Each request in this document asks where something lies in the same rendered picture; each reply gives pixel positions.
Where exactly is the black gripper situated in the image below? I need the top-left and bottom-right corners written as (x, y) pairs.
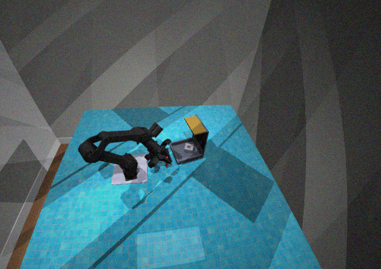
top-left (147, 139), bottom-right (172, 168)

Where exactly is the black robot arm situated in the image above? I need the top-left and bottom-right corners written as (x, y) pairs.
top-left (78, 122), bottom-right (163, 181)

